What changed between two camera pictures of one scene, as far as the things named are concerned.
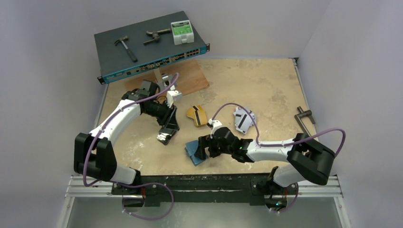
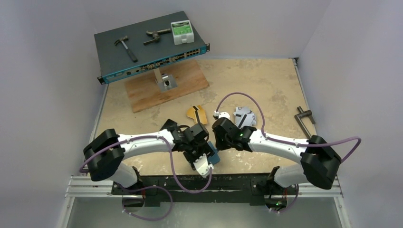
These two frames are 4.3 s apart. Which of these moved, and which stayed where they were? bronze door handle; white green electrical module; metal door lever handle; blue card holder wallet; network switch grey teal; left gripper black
Moved: blue card holder wallet; left gripper black
Stayed: network switch grey teal; bronze door handle; metal door lever handle; white green electrical module
